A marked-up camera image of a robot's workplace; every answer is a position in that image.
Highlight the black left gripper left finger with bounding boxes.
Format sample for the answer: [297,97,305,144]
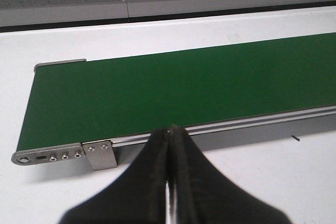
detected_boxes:
[60,128,168,223]

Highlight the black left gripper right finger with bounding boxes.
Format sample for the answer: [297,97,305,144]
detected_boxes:
[169,126,291,223]

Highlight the green conveyor belt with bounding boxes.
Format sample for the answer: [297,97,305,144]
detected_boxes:
[12,33,335,170]

